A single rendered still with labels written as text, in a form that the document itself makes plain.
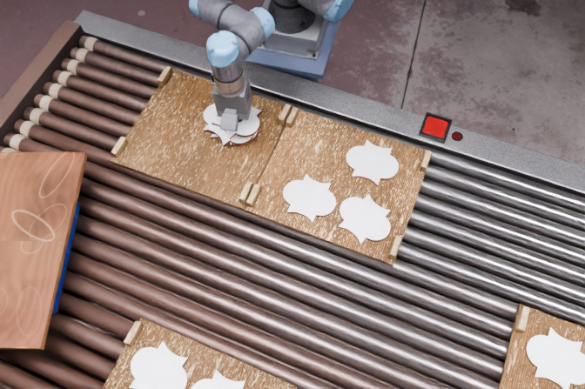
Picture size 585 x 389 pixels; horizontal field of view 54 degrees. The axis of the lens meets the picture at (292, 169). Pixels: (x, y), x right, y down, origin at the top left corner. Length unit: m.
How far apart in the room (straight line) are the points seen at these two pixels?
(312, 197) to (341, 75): 1.50
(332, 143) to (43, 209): 0.77
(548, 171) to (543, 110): 1.32
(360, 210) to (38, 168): 0.84
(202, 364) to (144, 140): 0.65
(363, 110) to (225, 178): 0.45
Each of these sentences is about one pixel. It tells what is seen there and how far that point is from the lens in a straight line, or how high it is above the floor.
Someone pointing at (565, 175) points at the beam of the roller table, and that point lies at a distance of 1.72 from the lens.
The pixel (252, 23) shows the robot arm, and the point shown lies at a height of 1.28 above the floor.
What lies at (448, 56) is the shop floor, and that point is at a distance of 3.09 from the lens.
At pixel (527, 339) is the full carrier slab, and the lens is 1.49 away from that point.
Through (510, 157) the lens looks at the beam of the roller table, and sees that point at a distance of 1.70.
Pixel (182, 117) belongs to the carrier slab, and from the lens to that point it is 1.70.
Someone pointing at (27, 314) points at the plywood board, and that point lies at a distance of 1.46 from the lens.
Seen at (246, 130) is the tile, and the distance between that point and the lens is 1.57.
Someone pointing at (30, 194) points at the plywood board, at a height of 1.04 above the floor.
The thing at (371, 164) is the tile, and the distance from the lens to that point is 1.57.
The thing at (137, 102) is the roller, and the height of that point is 0.92.
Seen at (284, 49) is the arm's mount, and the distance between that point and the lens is 1.87.
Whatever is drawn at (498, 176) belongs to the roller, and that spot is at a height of 0.92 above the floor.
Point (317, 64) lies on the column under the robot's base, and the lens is 1.86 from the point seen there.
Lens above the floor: 2.31
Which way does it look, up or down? 61 degrees down
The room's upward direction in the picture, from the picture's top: 4 degrees counter-clockwise
